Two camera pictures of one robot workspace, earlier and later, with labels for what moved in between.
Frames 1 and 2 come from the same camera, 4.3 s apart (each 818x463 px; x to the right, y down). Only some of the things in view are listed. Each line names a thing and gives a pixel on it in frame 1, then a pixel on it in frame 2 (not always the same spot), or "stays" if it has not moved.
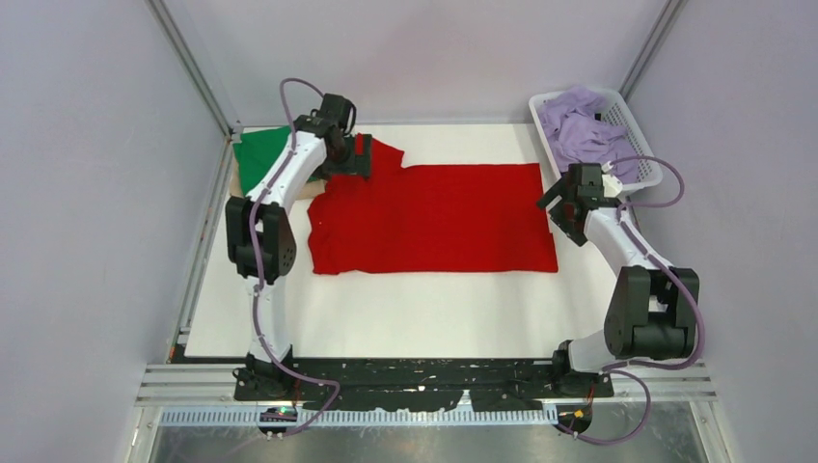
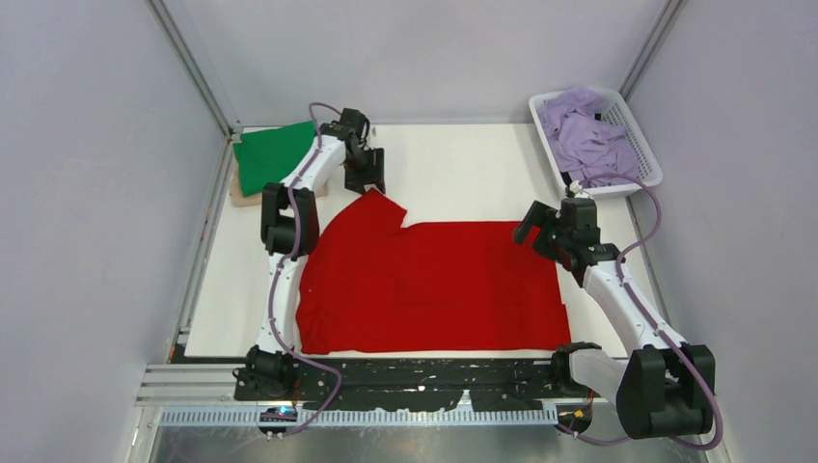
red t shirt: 432,219 → 367,285
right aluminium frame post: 651,46 stays
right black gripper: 560,189 → 538,215
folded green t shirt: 255,149 stays
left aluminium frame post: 192,68 stays
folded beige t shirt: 312,189 stays
